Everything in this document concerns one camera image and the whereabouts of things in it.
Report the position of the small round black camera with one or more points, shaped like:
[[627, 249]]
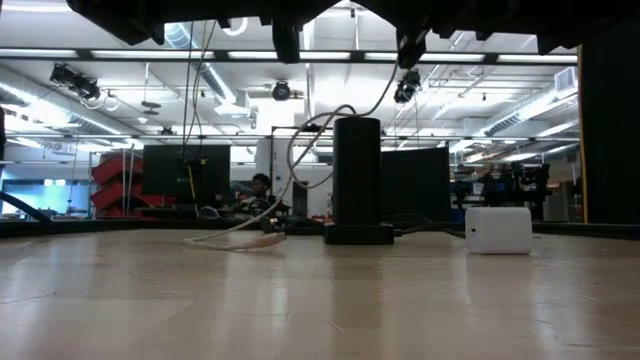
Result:
[[281, 91]]

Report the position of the black aluminium table frame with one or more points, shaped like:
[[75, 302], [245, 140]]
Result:
[[100, 226]]

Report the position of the black curtain with yellow edge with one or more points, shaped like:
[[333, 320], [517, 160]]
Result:
[[610, 150]]

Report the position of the thin black stand frame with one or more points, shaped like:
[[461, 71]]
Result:
[[320, 128]]

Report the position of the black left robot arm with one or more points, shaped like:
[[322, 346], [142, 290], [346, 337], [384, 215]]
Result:
[[115, 15]]

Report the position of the black power strip tower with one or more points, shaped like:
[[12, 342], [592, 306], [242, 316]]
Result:
[[357, 170]]

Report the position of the black beam with light strips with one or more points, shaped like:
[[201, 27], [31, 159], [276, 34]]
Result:
[[360, 56]]

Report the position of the white USB charger brick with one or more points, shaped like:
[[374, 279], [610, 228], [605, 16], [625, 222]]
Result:
[[500, 230]]

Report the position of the black partition panel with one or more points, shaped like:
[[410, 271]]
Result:
[[415, 185]]

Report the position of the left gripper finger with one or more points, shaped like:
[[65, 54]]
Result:
[[286, 42]]

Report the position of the black monitor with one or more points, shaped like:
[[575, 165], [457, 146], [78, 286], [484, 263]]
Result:
[[165, 175]]

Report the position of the black robot workstation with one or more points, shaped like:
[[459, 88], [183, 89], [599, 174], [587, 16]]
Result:
[[530, 180]]

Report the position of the person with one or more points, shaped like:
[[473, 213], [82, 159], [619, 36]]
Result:
[[261, 184]]

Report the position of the black mounted lamp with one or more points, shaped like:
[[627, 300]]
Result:
[[75, 80], [407, 90]]

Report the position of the white air vent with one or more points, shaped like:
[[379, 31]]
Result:
[[566, 80]]

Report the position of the red storage bin rack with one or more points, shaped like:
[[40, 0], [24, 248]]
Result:
[[115, 172]]

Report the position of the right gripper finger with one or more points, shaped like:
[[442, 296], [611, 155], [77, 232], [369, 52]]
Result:
[[411, 50]]

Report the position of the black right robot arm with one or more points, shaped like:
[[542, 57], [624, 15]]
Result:
[[555, 25]]

